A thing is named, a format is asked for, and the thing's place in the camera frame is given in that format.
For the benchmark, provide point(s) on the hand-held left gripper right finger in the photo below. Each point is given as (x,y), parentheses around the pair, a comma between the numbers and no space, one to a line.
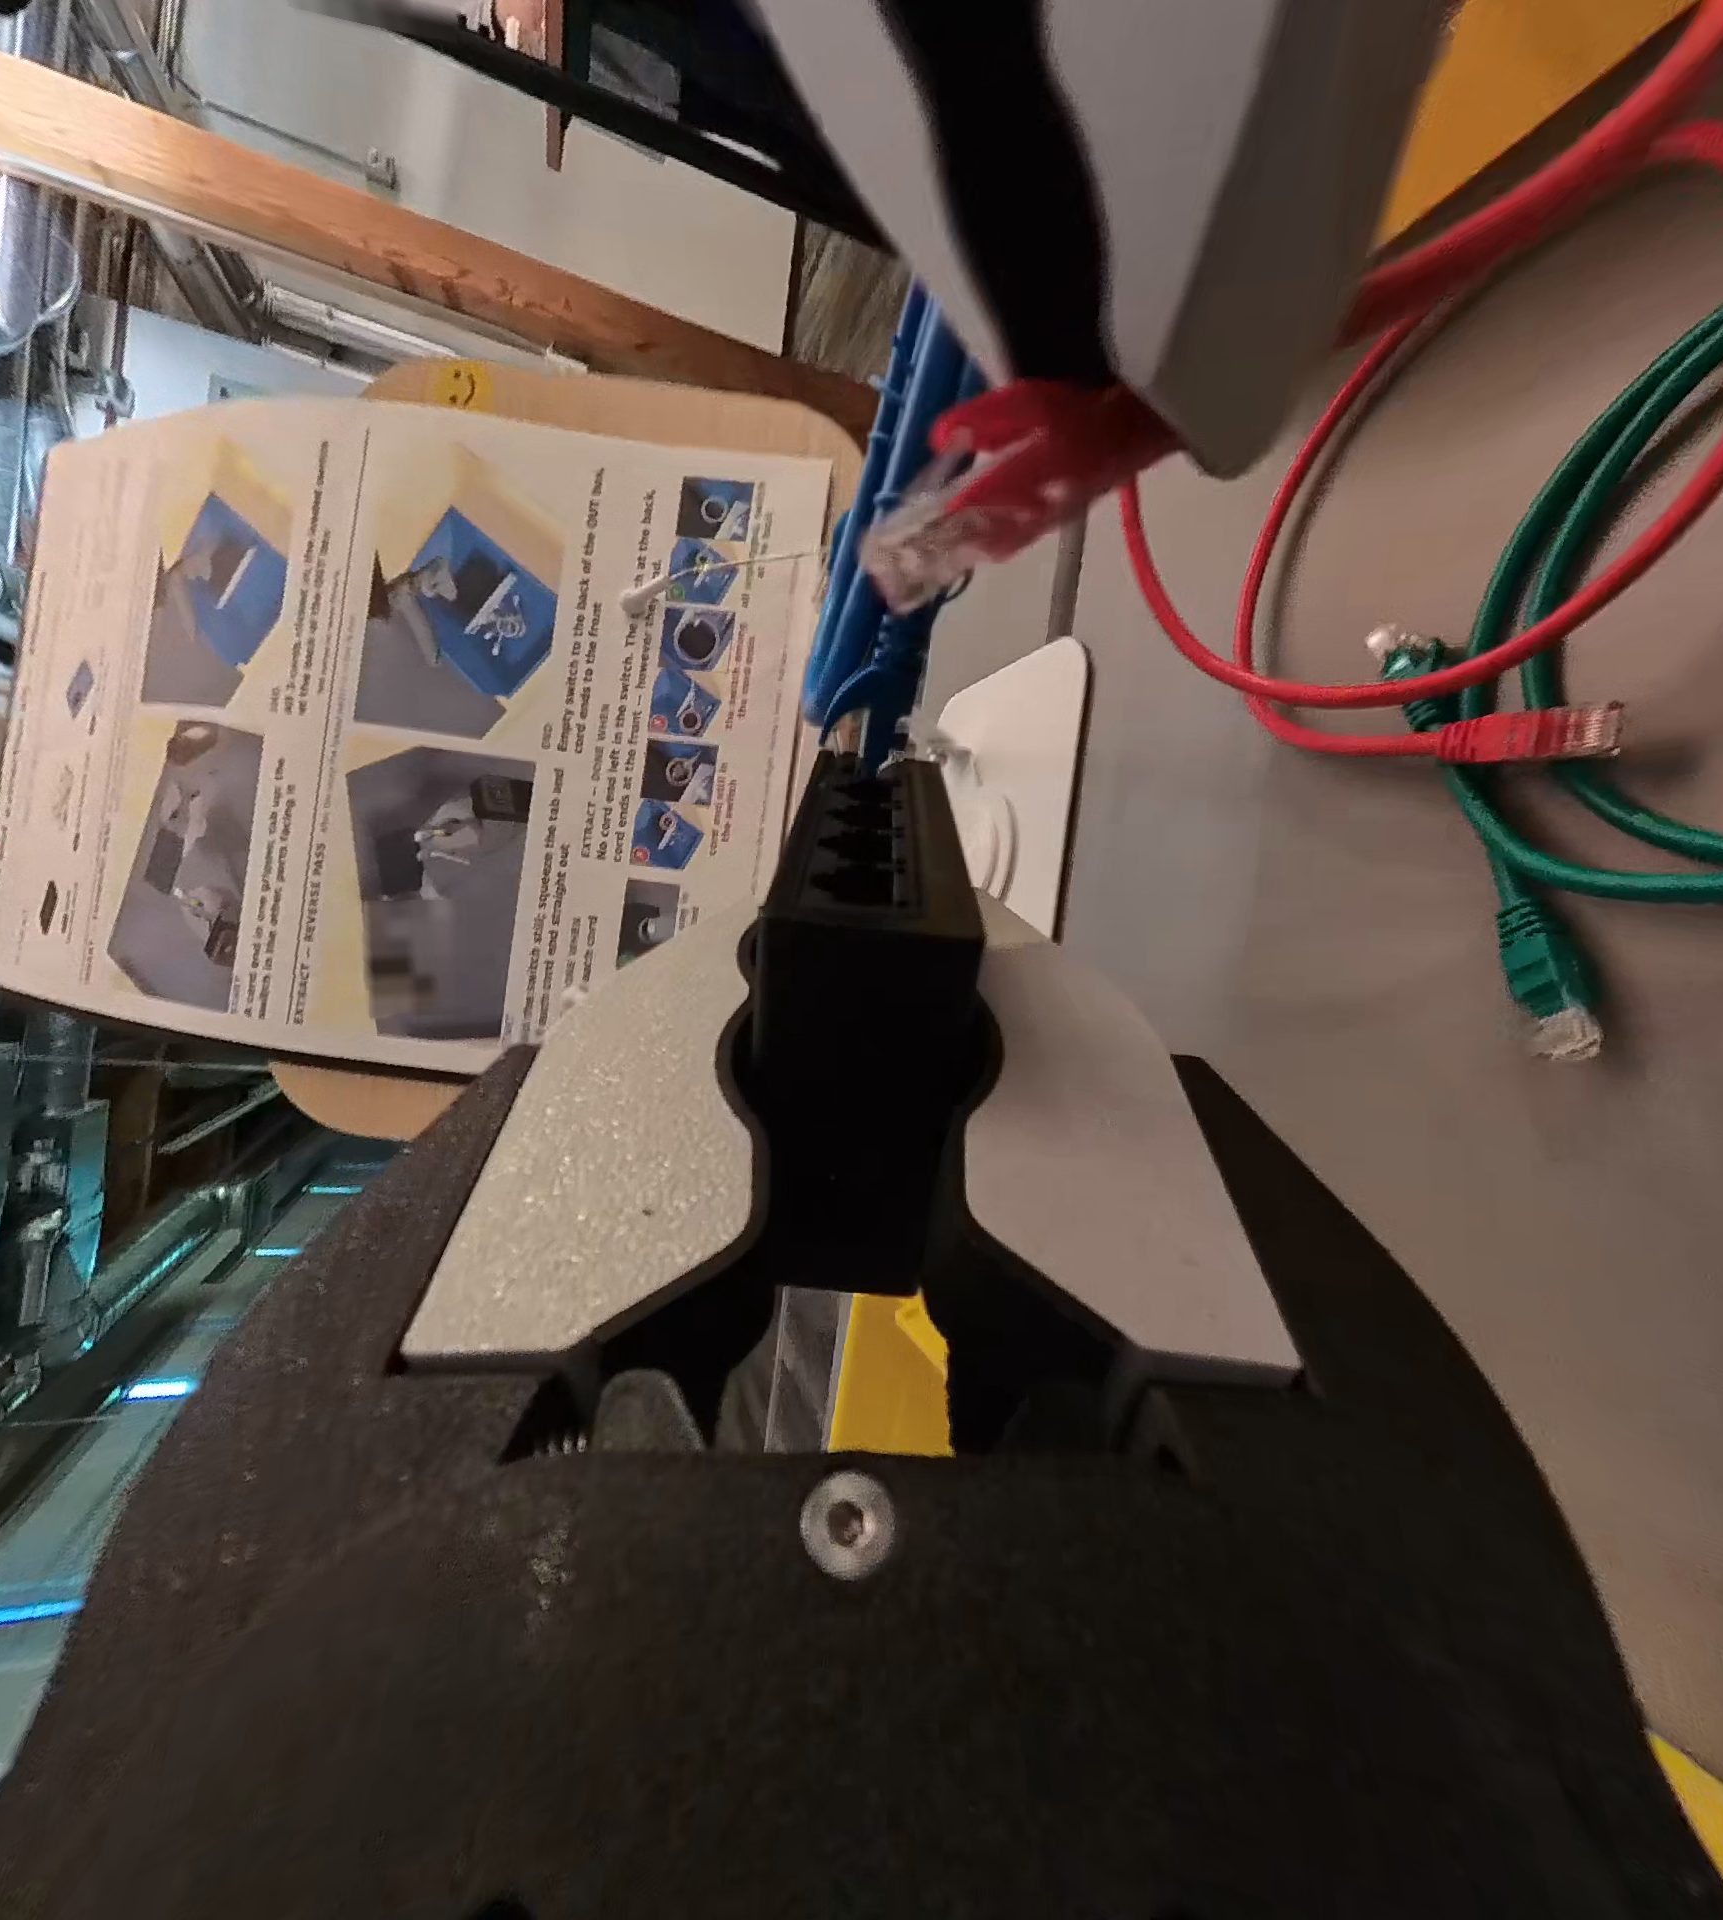
(1114,1203)

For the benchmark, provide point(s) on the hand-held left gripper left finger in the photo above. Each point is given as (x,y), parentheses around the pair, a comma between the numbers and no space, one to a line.
(604,1187)

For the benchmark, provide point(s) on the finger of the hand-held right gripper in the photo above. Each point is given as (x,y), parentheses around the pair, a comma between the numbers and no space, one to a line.
(1254,179)
(847,92)

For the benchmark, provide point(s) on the black ethernet switch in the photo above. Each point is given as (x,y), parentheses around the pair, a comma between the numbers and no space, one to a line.
(859,1081)

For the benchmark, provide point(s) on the yellow bin with divider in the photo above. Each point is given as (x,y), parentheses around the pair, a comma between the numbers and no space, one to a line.
(1522,92)

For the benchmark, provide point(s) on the yellow plastic bin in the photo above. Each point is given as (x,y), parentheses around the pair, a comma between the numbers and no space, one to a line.
(891,1382)

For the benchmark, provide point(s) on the white stand base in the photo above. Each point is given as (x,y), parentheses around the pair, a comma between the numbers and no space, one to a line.
(1039,751)

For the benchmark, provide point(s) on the wooden beam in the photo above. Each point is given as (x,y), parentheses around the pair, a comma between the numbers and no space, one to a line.
(351,241)

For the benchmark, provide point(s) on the printed instruction sheet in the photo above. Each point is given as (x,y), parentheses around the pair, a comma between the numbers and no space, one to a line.
(351,720)

